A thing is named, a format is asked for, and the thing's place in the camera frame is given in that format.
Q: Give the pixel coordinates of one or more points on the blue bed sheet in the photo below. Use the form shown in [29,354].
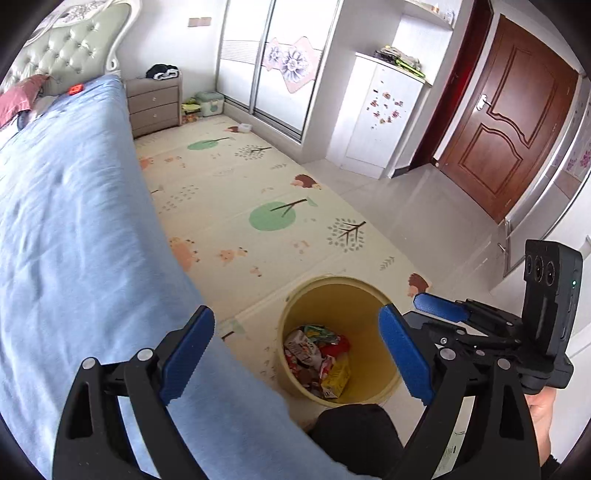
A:
[86,271]

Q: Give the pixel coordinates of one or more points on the brown nightstand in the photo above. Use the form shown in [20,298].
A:
[153,105]

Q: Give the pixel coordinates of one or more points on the green white storage box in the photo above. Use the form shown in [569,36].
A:
[210,103]

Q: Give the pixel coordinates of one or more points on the yellow trash bin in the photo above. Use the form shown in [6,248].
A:
[325,308]

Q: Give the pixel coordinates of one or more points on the person's black-clad knee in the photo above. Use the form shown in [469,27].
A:
[360,436]

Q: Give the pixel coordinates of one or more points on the small orange object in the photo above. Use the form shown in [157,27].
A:
[75,89]

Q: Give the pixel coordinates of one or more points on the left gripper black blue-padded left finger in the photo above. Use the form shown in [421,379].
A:
[92,442]

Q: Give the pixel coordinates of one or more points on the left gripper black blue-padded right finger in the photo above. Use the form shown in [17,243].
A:
[499,441]

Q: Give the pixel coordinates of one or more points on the stack of books on cabinet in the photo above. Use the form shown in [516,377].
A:
[398,58]

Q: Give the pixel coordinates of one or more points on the brown wooden door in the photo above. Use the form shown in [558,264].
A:
[512,120]

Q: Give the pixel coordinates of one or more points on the person's right hand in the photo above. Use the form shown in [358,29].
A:
[541,407]

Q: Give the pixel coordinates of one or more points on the yellow banana milk carton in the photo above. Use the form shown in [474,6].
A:
[335,377]

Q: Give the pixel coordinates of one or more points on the white corner shelf cabinet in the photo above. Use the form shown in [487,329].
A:
[383,102]

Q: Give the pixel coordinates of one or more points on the black white clothes pile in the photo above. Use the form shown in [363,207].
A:
[161,72]

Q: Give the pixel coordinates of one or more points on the green tufted headboard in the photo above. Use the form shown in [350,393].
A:
[74,45]

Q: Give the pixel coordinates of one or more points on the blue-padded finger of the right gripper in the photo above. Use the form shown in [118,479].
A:
[441,307]

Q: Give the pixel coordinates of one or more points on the white yogurt bottle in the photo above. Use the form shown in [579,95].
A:
[303,349]

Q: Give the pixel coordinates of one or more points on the black camera module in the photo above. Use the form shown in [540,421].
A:
[553,275]

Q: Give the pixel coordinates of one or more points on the cream patterned play mat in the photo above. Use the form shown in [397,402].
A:
[271,248]

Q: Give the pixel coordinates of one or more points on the pink pillow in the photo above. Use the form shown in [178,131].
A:
[20,97]

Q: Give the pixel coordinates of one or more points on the white sliding wardrobe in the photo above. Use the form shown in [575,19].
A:
[270,56]

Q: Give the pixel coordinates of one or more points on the red cloth pouch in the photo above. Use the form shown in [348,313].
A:
[339,347]

